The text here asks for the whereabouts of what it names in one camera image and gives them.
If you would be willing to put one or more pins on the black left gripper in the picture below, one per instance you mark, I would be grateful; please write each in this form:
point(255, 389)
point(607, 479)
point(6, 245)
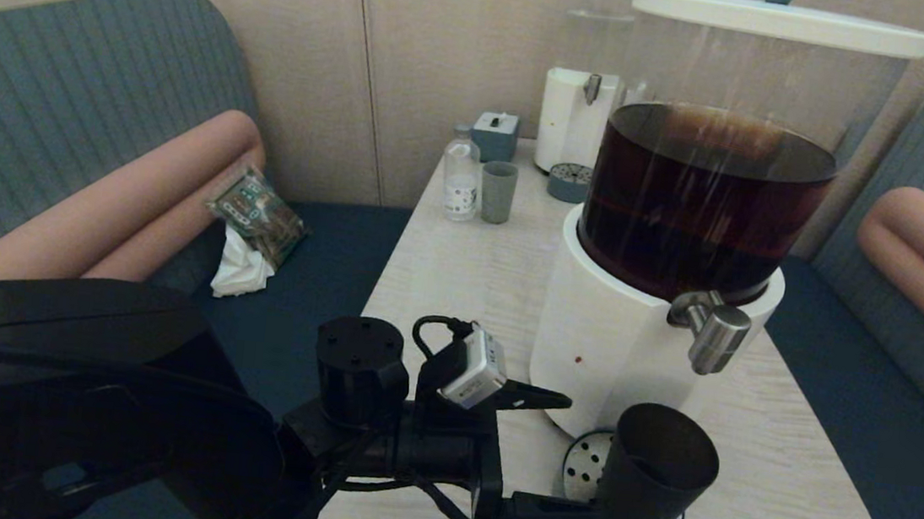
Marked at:
point(444, 448)

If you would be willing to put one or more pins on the black tapered cup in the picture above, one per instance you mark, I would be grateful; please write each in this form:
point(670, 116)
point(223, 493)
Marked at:
point(653, 473)

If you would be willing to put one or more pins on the large dispenser with dark tea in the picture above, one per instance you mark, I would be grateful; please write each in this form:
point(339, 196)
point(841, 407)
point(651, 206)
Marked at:
point(666, 254)

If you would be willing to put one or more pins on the blue-grey cup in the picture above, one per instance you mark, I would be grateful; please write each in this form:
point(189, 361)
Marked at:
point(498, 193)

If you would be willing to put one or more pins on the large blue-grey perforated drip tray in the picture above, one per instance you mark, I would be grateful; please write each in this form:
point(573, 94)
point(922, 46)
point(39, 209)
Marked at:
point(582, 466)

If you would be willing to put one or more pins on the small blue-grey perforated drip tray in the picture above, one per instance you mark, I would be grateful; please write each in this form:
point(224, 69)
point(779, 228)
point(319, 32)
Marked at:
point(569, 182)

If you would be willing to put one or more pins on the clear plastic water bottle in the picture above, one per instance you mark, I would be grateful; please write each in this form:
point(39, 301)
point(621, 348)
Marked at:
point(461, 180)

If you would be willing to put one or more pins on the small dispenser with clear water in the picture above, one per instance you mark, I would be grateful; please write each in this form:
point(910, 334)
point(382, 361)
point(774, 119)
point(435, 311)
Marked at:
point(581, 118)

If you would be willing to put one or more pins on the white crumpled tissue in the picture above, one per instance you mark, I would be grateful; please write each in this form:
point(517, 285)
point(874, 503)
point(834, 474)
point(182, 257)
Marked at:
point(240, 272)

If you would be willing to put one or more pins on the teal empty bench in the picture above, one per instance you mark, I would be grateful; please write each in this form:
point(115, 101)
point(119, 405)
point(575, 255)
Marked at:
point(904, 421)

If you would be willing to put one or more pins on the green brown snack bag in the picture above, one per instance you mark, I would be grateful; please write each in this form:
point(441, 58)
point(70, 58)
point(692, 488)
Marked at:
point(259, 214)

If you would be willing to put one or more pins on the pink bolster beside snack bag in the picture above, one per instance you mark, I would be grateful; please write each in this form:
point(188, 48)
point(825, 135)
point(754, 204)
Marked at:
point(146, 195)

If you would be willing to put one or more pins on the white large dispenser lid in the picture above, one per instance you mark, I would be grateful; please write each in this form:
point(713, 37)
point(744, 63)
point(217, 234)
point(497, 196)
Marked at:
point(781, 23)

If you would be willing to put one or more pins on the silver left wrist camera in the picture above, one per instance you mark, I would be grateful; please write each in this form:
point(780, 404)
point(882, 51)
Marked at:
point(477, 371)

